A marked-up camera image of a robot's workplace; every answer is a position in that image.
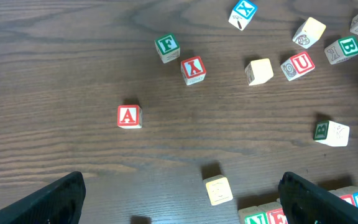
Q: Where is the red E wooden block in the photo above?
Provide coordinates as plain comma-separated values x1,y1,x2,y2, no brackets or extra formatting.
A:
259,202,288,224

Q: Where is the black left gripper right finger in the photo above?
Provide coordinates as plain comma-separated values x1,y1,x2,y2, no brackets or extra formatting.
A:
278,172,358,224

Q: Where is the red X wooden block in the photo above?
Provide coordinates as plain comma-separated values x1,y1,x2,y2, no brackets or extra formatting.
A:
180,56,206,85

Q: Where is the blue X wooden block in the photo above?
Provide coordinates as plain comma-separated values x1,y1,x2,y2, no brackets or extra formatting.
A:
228,0,258,30

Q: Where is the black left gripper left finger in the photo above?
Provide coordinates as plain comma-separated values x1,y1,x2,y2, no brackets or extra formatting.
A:
0,171,86,224

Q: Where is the yellow G wooden block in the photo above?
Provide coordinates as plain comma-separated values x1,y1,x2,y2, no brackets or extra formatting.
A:
203,175,233,206

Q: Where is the yellow O wooden block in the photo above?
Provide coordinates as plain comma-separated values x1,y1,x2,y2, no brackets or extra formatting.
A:
244,58,273,86

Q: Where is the red U block upper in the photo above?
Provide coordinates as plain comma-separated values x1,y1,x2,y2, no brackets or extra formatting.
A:
280,51,316,81

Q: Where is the red A wooden block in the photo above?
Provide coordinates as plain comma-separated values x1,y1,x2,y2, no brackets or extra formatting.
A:
117,105,142,129

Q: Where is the green N wooden block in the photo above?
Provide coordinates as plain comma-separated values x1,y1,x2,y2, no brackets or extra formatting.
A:
238,206,269,224

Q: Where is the green F wooden block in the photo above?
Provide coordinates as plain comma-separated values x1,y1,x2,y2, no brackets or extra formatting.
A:
154,33,180,63

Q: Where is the green B wooden block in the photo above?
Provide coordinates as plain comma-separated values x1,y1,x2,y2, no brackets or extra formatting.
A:
324,35,358,65

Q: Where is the yellow block upper middle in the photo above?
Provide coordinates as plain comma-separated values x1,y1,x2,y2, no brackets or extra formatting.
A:
292,17,326,49

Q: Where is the plain wood top block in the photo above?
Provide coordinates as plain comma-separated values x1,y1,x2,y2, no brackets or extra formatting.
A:
313,120,350,147

